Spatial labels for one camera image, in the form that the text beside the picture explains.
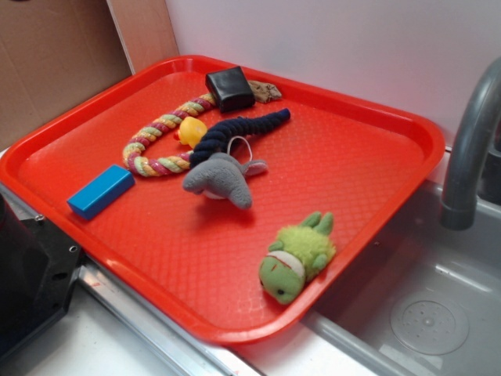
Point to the brown cardboard box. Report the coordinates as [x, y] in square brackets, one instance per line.
[57, 54]

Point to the brown camouflage fabric piece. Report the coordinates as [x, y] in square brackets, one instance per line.
[264, 92]

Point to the yellow rubber duck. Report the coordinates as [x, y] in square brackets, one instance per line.
[190, 132]

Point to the blue rectangular block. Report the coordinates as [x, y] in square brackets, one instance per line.
[102, 191]

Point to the navy blue rope toy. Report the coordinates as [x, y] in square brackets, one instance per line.
[218, 137]

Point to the grey plastic sink basin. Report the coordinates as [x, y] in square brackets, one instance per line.
[420, 299]

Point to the multicolour twisted rope toy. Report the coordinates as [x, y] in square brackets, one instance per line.
[147, 135]

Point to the grey toy faucet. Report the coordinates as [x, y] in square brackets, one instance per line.
[474, 164]

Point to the red plastic tray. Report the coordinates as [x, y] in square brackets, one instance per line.
[197, 259]

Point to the black square block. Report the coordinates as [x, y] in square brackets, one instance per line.
[230, 89]

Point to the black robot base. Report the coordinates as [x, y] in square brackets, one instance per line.
[39, 266]

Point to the grey plush shark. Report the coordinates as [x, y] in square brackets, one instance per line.
[222, 177]

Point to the green plush turtle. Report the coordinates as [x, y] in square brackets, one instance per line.
[297, 255]

